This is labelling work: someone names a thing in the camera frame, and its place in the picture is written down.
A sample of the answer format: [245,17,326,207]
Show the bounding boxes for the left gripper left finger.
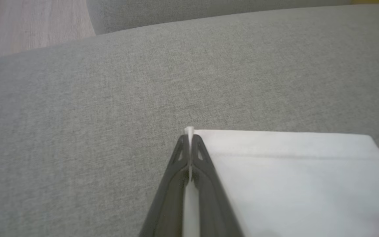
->
[139,134,190,237]

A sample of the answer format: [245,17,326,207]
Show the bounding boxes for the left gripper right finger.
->
[191,134,244,237]

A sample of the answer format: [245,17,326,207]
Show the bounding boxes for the red white Bulls shorts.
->
[182,126,379,237]

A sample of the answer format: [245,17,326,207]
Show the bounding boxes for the large grey sofa chaise cushion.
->
[0,3,379,237]

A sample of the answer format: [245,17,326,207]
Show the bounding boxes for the grey sofa seat cushion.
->
[86,0,353,36]

